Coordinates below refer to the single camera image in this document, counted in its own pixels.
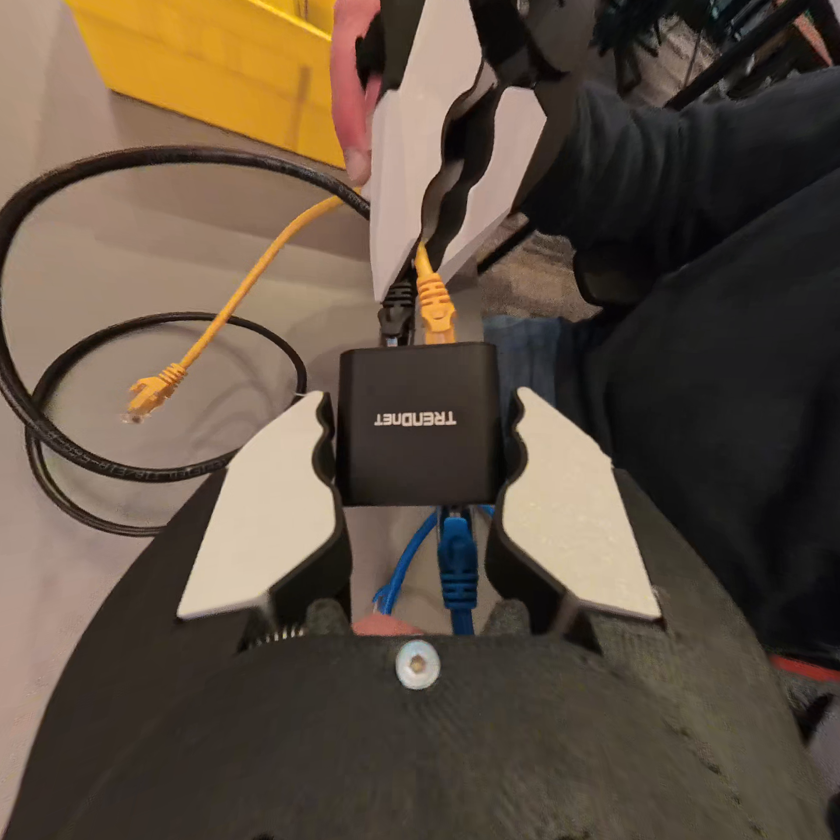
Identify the person's dark jacket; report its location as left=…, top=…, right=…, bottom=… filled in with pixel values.
left=558, top=177, right=840, bottom=670

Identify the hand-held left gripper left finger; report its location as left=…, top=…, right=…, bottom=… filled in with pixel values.
left=176, top=390, right=352, bottom=621

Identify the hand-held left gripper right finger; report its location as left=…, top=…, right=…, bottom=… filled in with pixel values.
left=486, top=386, right=664, bottom=624

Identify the person's right hand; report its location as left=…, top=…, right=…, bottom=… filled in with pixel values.
left=330, top=0, right=385, bottom=186

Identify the black ethernet cable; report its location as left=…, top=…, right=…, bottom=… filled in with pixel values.
left=0, top=146, right=421, bottom=538

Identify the person's jeans leg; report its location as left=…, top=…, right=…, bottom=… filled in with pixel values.
left=484, top=315, right=565, bottom=411

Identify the orange ethernet cable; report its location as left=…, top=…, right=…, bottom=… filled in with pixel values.
left=121, top=187, right=458, bottom=424

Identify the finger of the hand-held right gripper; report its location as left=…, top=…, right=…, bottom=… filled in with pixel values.
left=420, top=84, right=549, bottom=280
left=363, top=0, right=500, bottom=304

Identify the person's right forearm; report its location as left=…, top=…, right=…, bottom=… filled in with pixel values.
left=518, top=66, right=840, bottom=309

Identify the black network adapter box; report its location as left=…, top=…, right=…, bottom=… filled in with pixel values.
left=336, top=341, right=503, bottom=508

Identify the blue ethernet cable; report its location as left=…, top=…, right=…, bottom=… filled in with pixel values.
left=373, top=505, right=496, bottom=636

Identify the empty yellow plastic bin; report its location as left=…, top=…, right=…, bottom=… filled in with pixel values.
left=66, top=0, right=349, bottom=168

